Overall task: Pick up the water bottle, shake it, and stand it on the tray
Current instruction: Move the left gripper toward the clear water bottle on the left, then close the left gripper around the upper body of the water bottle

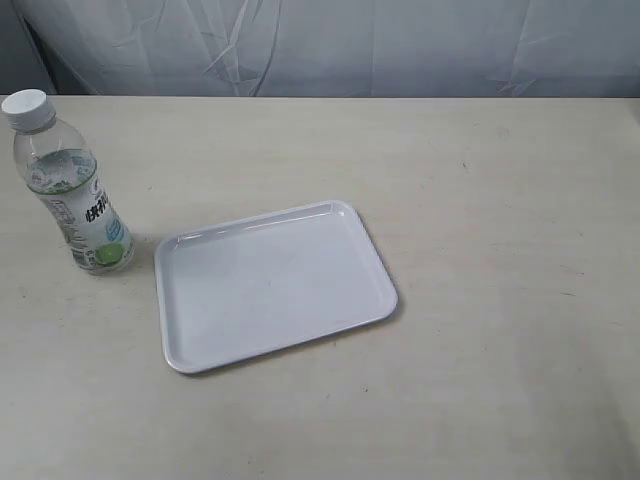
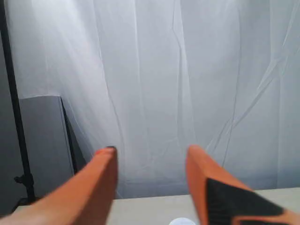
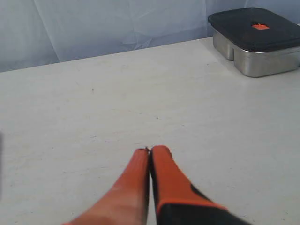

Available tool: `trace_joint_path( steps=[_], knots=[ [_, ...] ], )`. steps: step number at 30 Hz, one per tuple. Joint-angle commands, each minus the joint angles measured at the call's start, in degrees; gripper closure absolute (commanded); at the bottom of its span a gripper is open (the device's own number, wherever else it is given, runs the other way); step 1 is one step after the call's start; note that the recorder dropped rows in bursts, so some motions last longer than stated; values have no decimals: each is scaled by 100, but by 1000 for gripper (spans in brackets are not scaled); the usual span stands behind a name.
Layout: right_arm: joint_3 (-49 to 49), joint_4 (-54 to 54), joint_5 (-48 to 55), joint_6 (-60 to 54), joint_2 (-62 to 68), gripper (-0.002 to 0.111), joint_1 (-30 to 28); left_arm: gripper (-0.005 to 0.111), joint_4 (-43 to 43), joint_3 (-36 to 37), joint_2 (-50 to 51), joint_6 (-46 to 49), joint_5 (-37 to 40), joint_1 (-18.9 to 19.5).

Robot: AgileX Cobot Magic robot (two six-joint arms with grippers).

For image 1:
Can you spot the clear plastic drink bottle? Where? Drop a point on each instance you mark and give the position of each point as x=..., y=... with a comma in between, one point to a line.
x=58, y=167

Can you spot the white rectangular plastic tray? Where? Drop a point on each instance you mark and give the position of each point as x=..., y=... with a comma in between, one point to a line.
x=242, y=289

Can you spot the white wrinkled backdrop cloth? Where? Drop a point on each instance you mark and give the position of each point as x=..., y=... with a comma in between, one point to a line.
x=322, y=48

